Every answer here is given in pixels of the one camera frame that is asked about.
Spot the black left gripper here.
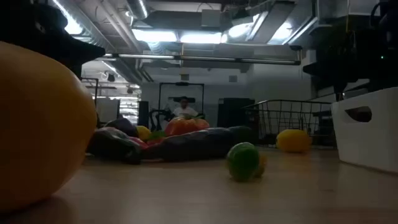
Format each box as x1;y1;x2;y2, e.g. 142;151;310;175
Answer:
0;0;106;78

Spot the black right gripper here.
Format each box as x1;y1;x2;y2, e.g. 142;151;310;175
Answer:
303;29;383;91

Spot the yellow lemon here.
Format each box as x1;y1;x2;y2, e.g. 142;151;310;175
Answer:
275;129;313;153
136;125;152;141

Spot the yellow bell pepper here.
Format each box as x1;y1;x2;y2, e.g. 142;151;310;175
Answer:
0;40;98;214

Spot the dark green zucchini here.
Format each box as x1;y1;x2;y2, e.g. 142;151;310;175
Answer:
86;126;144;165

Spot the dark green avocado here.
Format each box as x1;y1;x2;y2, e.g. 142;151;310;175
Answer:
228;125;259;147

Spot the orange red carrot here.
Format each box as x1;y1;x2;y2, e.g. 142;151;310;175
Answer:
129;136;149;149

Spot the small orange fruit green top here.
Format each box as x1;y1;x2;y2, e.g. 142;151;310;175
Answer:
146;130;167;146

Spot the orange ribbed pumpkin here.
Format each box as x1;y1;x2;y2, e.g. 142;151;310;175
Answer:
164;116;211;137

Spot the long purple eggplant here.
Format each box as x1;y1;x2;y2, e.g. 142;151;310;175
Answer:
143;126;233;162

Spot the ceiling light panel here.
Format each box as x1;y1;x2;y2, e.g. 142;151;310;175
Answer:
132;28;178;43
51;0;84;35
180;30;228;44

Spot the white panel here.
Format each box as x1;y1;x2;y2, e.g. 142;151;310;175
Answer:
96;98;121;124

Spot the white plastic bin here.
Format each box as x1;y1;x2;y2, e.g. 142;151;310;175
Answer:
331;86;398;174

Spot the tall black box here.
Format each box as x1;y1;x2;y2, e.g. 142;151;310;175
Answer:
137;101;149;127

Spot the black cabinet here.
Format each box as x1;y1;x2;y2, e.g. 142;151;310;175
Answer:
216;98;256;128

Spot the person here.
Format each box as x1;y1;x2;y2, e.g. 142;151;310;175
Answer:
172;96;200;118

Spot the grey overhead bar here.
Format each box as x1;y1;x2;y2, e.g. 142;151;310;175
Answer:
102;53;302;66

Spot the silver ventilation duct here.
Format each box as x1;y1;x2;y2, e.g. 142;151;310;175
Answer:
126;0;149;20

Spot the wire mesh basket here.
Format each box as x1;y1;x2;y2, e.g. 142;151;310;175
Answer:
242;99;338;149

